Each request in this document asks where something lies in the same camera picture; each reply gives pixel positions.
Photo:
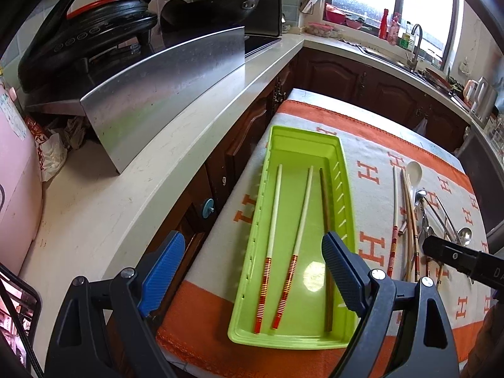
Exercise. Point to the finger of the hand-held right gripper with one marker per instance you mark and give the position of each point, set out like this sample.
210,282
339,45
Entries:
453,258

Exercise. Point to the metal kitchen faucet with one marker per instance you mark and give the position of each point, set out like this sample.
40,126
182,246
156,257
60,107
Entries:
412,57

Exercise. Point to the stainless steel splash guard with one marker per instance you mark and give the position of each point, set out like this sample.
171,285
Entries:
165,82

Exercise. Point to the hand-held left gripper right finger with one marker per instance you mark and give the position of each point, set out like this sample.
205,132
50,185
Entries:
342,271

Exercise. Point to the red bottle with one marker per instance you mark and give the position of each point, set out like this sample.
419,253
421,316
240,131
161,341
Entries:
384,23

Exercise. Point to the black stove side panel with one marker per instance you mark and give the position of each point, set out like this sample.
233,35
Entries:
271,15

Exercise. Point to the pink bottle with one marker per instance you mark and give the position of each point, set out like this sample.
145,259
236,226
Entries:
393,29

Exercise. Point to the blue round cabinet knob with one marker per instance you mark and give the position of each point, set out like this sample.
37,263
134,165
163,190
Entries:
206,209

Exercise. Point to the black wok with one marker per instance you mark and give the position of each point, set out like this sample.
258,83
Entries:
204,12

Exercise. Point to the pink lidded food container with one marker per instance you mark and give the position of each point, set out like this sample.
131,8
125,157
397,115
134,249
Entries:
321,29

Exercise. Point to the black gas stove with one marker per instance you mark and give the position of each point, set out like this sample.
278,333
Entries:
260,43

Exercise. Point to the brown wooden chopstick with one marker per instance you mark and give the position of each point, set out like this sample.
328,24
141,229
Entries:
323,201

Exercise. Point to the light wooden chopstick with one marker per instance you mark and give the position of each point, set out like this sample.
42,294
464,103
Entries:
406,244
407,204

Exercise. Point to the green plastic utensil tray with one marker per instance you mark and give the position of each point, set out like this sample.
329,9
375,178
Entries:
283,157

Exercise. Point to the pink bowl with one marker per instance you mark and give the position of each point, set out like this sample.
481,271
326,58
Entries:
334,13

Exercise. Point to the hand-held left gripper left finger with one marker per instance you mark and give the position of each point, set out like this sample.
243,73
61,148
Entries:
165,267

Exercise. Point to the white ceramic spoon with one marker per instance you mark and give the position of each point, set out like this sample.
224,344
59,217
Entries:
414,172

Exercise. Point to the black electric pressure cooker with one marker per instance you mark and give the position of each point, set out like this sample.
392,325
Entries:
98,19

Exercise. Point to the steel kitchen sink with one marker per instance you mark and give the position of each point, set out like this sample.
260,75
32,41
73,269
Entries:
388,55

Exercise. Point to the red white plastic bag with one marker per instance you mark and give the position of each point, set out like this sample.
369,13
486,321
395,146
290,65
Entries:
49,153

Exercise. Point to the small metal spoon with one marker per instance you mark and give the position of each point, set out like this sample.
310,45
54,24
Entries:
420,196

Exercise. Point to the dark wooden kitchen cabinets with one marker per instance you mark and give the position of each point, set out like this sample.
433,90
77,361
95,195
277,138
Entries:
334,75

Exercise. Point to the orange white printed blanket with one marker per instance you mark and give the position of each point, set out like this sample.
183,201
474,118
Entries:
354,153

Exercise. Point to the green bottle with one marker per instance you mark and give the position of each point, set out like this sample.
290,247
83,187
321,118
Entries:
405,41

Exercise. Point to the clear plastic bag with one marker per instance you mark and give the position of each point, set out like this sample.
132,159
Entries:
420,126

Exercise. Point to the red pan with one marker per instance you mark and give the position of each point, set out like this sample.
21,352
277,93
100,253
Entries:
437,76

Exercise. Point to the pink appliance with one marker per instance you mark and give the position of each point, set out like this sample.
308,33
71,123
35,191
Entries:
19,204

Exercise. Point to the white steel electric kettle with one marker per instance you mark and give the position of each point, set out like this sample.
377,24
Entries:
482,98

